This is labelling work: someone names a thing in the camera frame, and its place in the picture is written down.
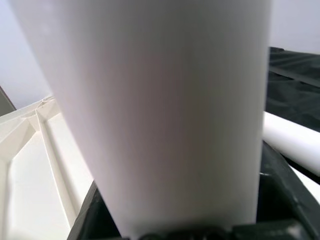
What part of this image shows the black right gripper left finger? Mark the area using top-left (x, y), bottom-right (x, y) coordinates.
top-left (68, 179), bottom-right (125, 240)

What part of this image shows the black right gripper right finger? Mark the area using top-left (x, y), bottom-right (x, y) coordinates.
top-left (256, 142), bottom-right (320, 240)

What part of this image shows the white plastic children table top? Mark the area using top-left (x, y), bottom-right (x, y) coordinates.
top-left (0, 96), bottom-right (101, 240)

